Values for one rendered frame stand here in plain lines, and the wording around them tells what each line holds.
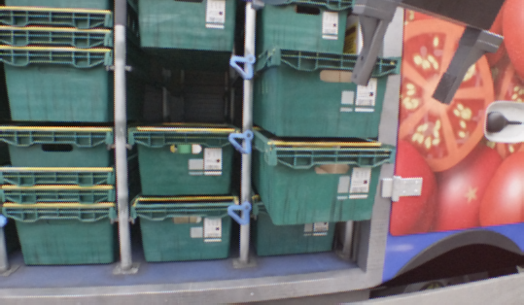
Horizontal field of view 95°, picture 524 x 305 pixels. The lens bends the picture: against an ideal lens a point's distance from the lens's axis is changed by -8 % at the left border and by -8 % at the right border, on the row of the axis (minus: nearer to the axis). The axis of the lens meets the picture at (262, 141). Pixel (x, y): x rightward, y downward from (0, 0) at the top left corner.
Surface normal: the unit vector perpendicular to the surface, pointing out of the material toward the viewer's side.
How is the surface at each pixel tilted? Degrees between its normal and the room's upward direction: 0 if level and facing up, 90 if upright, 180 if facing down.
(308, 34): 98
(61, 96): 98
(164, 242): 98
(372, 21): 113
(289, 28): 91
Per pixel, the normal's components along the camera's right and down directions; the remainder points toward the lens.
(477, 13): 0.08, 0.49
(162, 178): 0.18, 0.12
